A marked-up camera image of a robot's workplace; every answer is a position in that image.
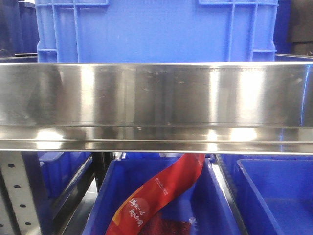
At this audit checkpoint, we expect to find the stainless steel shelf rail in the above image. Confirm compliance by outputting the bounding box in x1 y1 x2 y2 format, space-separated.
0 62 313 155

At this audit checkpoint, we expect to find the blue crate on shelf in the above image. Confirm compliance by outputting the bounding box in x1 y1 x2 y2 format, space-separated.
35 0 278 63

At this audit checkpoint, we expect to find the red printed bag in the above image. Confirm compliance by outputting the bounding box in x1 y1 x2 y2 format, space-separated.
105 153 205 235

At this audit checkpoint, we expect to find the blue bin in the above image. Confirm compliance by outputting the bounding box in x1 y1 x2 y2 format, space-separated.
219 154 313 235
38 152 91 198
82 157 240 235

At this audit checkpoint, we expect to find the blue bin lower middle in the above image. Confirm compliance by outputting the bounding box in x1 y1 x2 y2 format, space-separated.
82 157 240 235

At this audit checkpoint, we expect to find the blue bin lower left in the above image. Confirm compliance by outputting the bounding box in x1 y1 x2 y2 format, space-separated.
38 152 91 198

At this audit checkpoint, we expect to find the perforated grey rack upright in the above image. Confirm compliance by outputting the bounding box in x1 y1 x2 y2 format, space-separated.
0 151 42 235

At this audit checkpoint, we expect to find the blue bin lower right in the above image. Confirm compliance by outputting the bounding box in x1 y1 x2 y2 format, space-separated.
219 154 313 235

